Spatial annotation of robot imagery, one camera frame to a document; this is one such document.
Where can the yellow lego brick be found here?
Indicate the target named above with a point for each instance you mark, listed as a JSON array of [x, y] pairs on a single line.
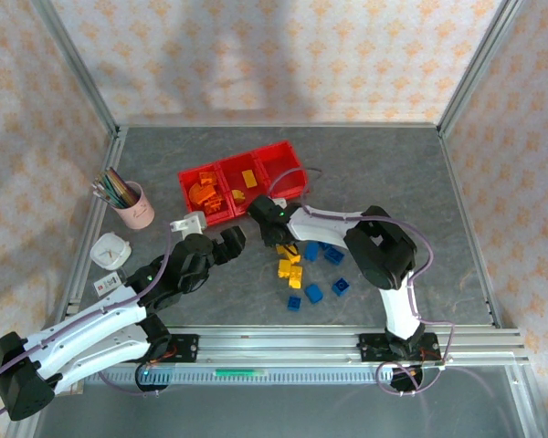
[[284, 269], [296, 277], [238, 195], [294, 259], [283, 250], [249, 179]]

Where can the blue lego brick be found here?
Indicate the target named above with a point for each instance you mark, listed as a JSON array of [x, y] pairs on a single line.
[[294, 303], [341, 286], [333, 254], [310, 251], [313, 293]]

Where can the orange lego brick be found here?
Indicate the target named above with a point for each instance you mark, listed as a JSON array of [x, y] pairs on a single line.
[[206, 178]]

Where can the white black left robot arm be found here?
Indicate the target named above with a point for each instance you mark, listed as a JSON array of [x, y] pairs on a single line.
[[87, 333]]

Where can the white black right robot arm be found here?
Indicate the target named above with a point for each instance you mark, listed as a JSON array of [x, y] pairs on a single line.
[[319, 228]]

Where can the red plastic bin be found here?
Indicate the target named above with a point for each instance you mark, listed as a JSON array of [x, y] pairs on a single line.
[[230, 175], [278, 166], [196, 214]]

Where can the pink cup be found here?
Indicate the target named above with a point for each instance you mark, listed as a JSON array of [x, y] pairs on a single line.
[[137, 210]]

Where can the small white red label card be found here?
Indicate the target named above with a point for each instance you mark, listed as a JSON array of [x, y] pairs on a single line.
[[107, 284]]

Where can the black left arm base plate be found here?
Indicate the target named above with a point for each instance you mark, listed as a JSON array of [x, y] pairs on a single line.
[[185, 349]]

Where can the aluminium table edge rail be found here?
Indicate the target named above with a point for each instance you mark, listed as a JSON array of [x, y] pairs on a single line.
[[461, 205], [278, 125], [114, 159]]

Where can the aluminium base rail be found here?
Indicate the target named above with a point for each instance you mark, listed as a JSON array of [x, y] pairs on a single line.
[[274, 344]]

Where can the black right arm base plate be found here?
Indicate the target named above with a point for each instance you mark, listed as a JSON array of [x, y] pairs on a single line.
[[370, 349]]

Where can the aluminium frame post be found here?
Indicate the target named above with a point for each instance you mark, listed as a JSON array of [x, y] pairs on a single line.
[[479, 68], [77, 68]]

